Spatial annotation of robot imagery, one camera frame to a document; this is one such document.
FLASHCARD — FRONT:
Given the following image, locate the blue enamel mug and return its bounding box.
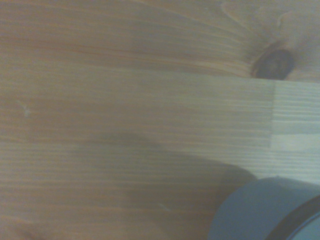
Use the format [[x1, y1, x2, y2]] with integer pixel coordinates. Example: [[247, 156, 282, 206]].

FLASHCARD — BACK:
[[208, 175, 320, 240]]

